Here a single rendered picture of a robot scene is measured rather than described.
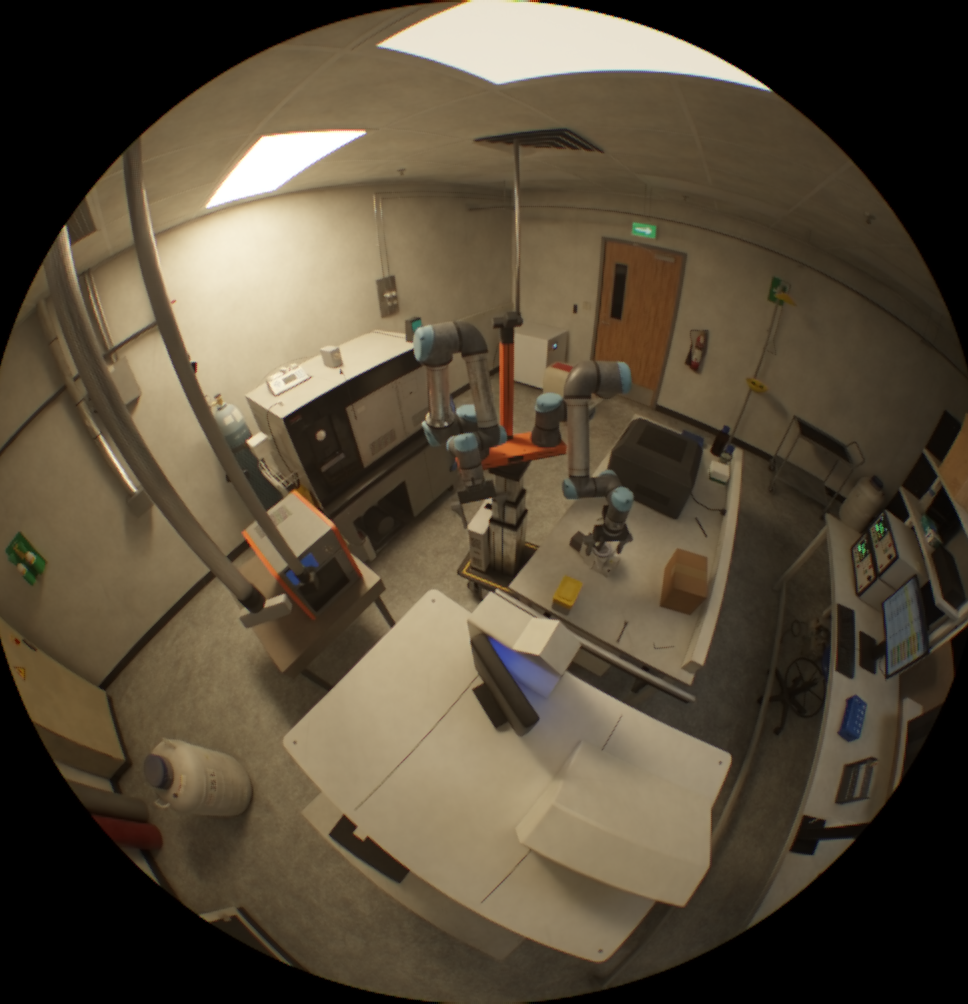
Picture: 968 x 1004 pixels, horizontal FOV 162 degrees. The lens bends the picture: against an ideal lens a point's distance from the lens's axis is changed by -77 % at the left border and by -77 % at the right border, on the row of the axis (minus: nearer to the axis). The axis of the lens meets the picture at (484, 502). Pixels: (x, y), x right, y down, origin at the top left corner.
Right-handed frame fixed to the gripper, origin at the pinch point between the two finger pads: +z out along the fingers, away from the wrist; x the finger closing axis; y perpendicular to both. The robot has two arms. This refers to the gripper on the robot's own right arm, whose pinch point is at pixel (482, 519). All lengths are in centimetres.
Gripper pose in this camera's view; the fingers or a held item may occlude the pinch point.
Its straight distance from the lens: 124.7
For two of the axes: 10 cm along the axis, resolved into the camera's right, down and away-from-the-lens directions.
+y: -0.5, -3.8, 9.3
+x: -9.8, 2.0, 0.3
